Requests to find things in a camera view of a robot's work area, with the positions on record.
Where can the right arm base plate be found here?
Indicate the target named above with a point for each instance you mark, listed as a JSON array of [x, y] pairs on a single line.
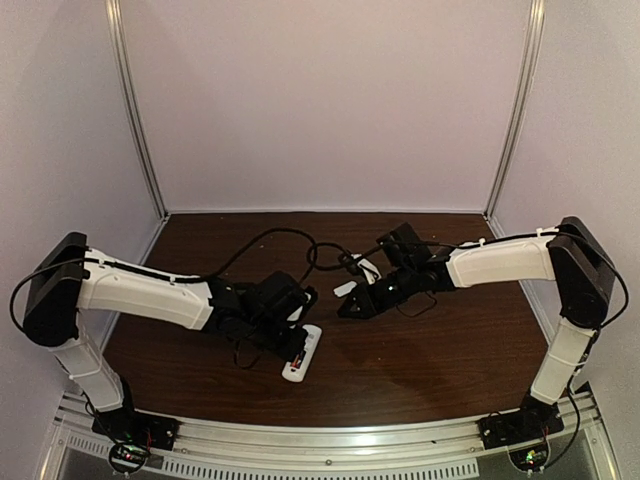
[[523, 425]]

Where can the right aluminium frame post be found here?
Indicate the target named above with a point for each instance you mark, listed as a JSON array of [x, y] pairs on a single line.
[[529, 60]]

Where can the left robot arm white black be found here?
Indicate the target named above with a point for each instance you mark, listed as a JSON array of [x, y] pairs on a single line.
[[75, 277]]

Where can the white battery cover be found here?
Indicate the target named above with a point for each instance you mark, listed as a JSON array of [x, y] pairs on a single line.
[[344, 289]]

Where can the curved aluminium front rail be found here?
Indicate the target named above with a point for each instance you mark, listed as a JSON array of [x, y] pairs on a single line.
[[450, 449]]

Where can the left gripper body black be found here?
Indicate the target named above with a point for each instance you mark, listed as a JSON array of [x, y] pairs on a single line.
[[298, 345]]

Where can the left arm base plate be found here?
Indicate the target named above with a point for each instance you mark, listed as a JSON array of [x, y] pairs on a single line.
[[142, 429]]

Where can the aluminium frame post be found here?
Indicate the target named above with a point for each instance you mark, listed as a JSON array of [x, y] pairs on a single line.
[[529, 60], [131, 106]]

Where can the white remote control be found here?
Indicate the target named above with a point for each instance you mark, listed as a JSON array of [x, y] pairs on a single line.
[[312, 340]]

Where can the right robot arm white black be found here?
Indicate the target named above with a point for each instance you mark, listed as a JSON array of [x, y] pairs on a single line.
[[567, 255]]

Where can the left aluminium frame post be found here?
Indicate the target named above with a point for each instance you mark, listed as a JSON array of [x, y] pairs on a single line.
[[131, 106]]

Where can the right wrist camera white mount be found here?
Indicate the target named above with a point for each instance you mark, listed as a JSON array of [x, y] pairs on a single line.
[[358, 265]]

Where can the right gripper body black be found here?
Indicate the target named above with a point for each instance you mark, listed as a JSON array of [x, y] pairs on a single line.
[[370, 296]]

